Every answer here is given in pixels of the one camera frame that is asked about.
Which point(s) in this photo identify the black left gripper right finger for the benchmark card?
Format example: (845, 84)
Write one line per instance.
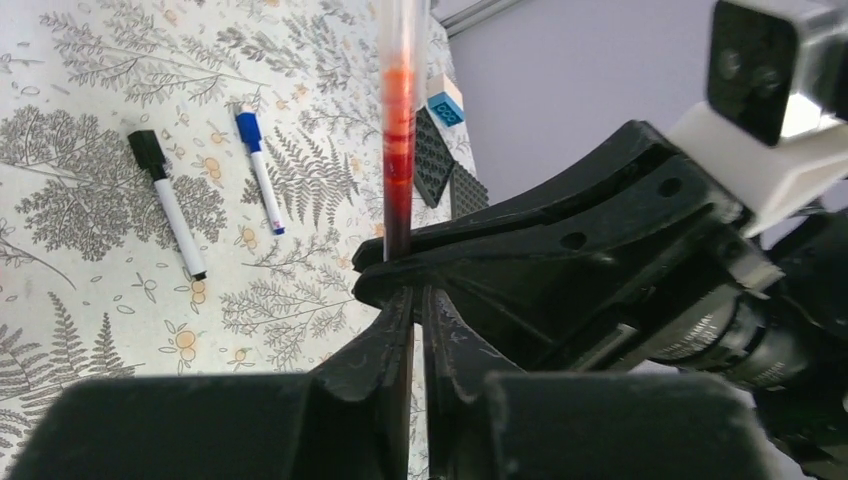
(489, 419)

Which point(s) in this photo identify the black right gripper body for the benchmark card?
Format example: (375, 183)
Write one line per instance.
(786, 344)

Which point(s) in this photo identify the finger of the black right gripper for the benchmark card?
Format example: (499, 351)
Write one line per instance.
(510, 232)
(532, 314)

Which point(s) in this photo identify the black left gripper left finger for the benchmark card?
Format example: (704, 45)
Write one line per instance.
(348, 418)

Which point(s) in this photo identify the clear pen cap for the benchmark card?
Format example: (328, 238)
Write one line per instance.
(402, 25)

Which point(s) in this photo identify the white marker blue end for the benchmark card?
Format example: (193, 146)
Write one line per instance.
(251, 137)

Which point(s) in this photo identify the white marker black tip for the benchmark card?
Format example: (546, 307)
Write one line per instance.
(150, 158)

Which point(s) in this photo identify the orange red pen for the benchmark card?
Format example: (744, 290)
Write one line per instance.
(398, 172)

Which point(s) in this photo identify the grey lego baseplate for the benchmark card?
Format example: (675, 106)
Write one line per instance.
(468, 194)

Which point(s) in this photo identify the dark green lego baseplate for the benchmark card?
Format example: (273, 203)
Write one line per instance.
(434, 164)

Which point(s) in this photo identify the white blue lego brick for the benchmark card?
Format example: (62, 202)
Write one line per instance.
(445, 100)

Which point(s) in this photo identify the floral table mat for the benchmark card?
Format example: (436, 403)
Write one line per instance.
(93, 284)

